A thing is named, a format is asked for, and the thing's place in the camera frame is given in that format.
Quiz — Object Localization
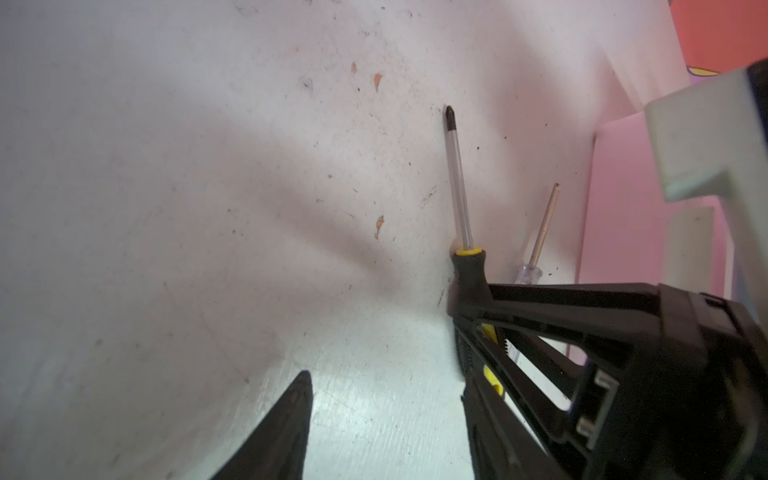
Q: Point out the pink translucent plastic tool box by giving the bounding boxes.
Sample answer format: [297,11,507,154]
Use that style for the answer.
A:
[566,110,736,367]

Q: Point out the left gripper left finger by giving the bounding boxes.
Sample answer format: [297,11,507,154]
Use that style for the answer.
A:
[212,370,313,480]

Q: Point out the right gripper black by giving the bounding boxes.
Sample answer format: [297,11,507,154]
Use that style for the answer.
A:
[454,284,767,479]

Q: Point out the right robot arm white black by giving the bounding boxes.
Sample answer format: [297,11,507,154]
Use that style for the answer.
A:
[445,61,767,479]

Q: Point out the clear handled screwdriver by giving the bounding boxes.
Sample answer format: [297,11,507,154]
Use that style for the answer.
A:
[515,183,561,285]

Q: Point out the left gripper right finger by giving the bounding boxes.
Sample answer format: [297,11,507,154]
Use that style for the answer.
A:
[462,371,567,480]

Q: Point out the black yellow small screwdriver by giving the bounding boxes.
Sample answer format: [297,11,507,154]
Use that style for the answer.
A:
[443,104,508,397]

